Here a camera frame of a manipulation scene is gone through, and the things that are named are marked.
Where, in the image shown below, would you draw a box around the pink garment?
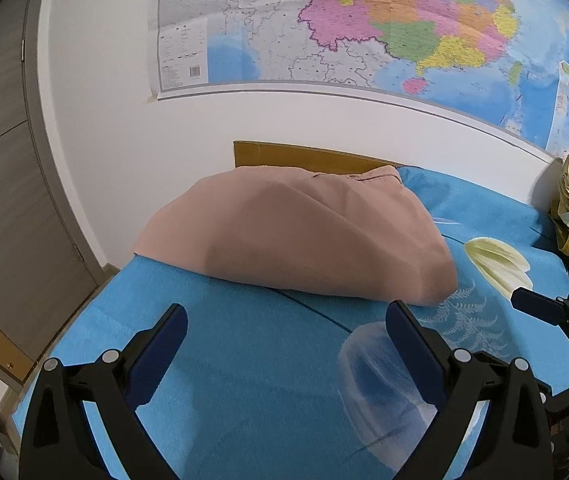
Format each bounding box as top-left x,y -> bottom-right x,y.
132,164 -> 459,307

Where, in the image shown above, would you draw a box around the brown wooden headboard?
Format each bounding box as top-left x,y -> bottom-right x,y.
233,140 -> 405,177

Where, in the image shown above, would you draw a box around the blue floral bed sheet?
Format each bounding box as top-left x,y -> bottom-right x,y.
12,165 -> 569,480

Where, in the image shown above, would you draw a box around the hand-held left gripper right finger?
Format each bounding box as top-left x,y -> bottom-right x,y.
385,300 -> 554,480

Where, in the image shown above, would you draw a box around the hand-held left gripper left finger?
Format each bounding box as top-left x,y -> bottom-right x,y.
18,303 -> 189,480

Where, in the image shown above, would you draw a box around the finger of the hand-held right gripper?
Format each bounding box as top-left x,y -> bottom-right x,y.
510,287 -> 569,327

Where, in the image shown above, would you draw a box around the grey wooden door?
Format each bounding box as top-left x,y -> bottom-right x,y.
0,0 -> 105,386

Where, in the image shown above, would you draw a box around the colourful wall map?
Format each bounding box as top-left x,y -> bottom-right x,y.
157,0 -> 569,163

